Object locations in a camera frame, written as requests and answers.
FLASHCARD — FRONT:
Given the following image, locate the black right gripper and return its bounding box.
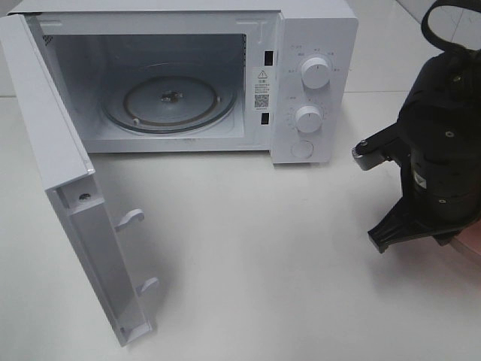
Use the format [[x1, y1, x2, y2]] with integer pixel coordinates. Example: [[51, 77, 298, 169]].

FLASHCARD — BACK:
[[364, 124, 480, 253]]

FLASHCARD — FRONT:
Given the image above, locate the pink round plate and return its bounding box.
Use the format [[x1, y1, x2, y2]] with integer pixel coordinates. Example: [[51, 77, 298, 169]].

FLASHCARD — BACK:
[[450, 221, 481, 265]]

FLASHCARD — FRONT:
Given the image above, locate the round white door button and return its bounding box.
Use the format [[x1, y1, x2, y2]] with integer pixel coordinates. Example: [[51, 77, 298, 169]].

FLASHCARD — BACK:
[[291, 141, 313, 159]]

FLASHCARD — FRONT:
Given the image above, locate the white microwave door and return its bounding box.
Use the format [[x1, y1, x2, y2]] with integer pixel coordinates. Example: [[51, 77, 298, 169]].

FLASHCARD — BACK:
[[1, 14, 158, 345]]

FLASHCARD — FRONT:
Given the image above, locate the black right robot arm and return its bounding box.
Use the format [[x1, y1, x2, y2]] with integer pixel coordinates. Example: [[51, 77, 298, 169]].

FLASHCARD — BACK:
[[352, 53, 480, 253]]

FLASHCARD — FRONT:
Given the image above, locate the lower white dial knob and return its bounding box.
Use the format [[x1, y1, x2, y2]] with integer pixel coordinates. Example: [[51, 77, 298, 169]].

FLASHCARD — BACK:
[[295, 105, 322, 134]]

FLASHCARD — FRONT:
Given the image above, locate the white dial knob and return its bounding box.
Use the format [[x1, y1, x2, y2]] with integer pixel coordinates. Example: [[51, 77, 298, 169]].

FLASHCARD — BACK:
[[295, 105, 322, 134], [301, 56, 331, 89]]

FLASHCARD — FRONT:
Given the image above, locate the upper white dial knob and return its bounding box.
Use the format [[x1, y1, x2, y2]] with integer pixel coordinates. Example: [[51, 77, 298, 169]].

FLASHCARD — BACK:
[[301, 56, 331, 89]]

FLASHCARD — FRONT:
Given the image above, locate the white microwave oven body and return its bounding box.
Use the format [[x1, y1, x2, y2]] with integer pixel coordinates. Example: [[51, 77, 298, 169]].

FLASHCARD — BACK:
[[25, 14, 358, 164]]

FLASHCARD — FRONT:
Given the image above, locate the glass microwave turntable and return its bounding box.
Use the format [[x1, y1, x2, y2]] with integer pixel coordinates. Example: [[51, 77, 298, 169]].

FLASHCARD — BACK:
[[101, 63, 244, 134]]

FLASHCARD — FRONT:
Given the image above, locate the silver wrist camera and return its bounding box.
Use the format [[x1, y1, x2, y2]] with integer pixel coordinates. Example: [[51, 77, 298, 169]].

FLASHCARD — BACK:
[[352, 140, 386, 171]]

